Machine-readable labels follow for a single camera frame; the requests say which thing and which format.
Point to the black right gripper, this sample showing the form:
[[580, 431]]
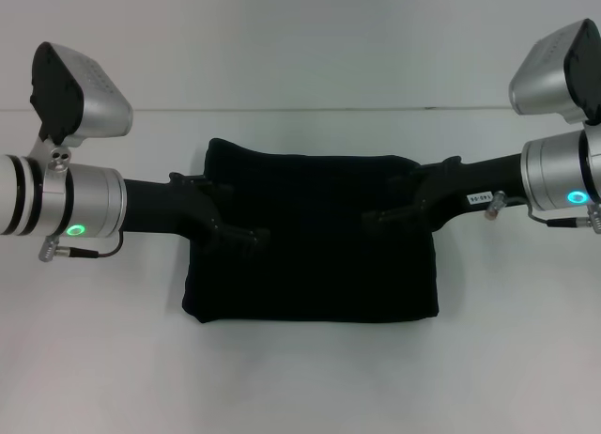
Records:
[[469, 190]]

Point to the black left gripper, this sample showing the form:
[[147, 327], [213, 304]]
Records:
[[164, 208]]

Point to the black shirt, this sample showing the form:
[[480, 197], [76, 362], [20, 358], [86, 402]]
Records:
[[319, 265]]

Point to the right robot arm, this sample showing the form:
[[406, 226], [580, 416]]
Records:
[[563, 171]]

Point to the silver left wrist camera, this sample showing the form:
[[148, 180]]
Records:
[[80, 96]]

